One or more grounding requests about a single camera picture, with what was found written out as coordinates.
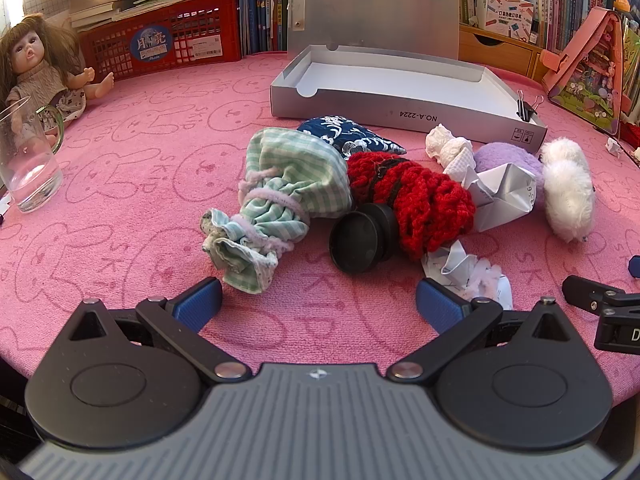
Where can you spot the clear glass pitcher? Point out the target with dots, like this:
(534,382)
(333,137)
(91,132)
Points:
(35,180)

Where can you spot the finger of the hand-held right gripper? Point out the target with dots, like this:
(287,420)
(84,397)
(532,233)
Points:
(590,292)
(635,266)

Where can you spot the black binder clip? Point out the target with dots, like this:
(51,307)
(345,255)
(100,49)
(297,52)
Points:
(525,109)

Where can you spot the crumpled white paper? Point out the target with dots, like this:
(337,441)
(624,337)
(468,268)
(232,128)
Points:
(460,266)

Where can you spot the white cloth knot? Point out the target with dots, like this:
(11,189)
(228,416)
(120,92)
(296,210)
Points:
(445,147)

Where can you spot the grey cardboard box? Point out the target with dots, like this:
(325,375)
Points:
(390,105)

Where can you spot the brown haired doll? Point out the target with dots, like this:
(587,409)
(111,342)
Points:
(30,55)

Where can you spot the blue patterned cloth pouch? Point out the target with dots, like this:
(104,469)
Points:
(345,132)

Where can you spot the small white paper piece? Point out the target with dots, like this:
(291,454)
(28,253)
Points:
(615,147)

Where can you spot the purple plush ball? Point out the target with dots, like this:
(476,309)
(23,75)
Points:
(500,157)

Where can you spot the row of blue books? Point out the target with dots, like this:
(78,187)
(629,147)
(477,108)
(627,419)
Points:
(260,0)

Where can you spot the green checked cloth pouch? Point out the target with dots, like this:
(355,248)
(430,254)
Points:
(295,170)

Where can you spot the folded white paper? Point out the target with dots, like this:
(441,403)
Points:
(500,195)

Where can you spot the red knitted pouch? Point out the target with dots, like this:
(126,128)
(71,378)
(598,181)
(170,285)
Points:
(430,202)

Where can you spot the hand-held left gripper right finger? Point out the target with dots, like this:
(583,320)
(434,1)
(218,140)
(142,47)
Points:
(440,305)

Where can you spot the row of upright books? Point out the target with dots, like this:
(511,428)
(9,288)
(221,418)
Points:
(560,0)

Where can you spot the pink house shaped box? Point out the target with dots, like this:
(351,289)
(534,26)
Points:
(590,75)

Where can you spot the white fluffy plush toy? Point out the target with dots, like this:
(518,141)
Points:
(570,190)

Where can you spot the pink rabbit print mat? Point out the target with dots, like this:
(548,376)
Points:
(150,240)

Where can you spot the red plastic crate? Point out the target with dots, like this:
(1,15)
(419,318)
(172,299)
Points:
(200,25)

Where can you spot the wooden drawer organizer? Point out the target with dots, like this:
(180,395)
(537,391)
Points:
(500,55)

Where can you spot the white printed carton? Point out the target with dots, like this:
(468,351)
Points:
(502,12)

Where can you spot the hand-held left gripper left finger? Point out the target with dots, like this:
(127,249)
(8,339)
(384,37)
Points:
(201,301)

